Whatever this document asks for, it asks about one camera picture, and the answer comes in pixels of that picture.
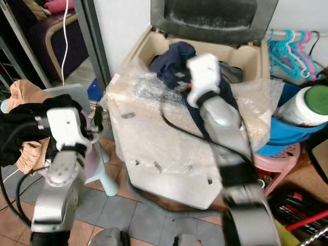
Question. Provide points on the tan garment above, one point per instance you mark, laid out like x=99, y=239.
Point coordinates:
x=25, y=91

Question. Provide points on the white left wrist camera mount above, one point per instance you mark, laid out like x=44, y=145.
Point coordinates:
x=66, y=128

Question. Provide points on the grey metal door frame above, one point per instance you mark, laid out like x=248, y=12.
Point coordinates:
x=95, y=41

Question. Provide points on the black garment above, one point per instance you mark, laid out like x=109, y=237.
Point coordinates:
x=20, y=128

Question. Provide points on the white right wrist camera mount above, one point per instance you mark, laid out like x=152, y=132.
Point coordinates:
x=202, y=77

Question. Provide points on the blue plastic container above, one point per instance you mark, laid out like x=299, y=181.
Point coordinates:
x=94, y=89

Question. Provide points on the brown cloth on armchair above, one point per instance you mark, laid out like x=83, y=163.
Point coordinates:
x=37, y=7

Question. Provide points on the pink plastic stool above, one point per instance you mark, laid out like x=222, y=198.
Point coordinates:
x=279, y=169

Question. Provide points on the black and red toolbox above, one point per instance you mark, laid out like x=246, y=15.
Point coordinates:
x=294, y=210

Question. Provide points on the grey metal rack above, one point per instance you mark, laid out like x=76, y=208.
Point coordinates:
x=7, y=66

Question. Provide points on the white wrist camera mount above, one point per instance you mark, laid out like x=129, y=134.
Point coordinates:
x=66, y=128
x=202, y=77

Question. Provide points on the pink plastic clothes hanger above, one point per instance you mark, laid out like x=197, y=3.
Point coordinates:
x=309, y=48

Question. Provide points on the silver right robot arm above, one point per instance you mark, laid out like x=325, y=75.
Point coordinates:
x=223, y=123

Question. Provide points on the purple armchair with wooden arms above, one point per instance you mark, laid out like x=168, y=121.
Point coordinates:
x=48, y=41

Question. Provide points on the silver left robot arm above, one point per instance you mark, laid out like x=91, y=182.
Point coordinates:
x=59, y=179

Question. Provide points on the turquoise plastic clothes hanger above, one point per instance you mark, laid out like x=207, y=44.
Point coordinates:
x=282, y=54

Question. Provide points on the white bottle with green cap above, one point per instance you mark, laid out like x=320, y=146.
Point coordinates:
x=305, y=105

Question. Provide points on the navy blue garment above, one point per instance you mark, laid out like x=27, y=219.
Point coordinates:
x=171, y=64

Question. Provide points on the yellow plastic item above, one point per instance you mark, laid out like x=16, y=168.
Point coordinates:
x=287, y=236

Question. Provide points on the grey right robot foot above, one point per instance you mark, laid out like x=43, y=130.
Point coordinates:
x=189, y=241

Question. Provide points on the pink cushion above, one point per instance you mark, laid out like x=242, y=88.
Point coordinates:
x=59, y=6

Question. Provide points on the beige top-load washing machine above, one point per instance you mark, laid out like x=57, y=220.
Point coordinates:
x=159, y=148

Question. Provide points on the blue plastic basin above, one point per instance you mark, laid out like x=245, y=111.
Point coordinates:
x=282, y=136

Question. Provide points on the grey robot foot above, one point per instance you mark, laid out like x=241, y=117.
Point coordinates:
x=110, y=238
x=189, y=241

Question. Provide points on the grey left robot foot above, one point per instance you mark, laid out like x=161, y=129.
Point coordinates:
x=110, y=238

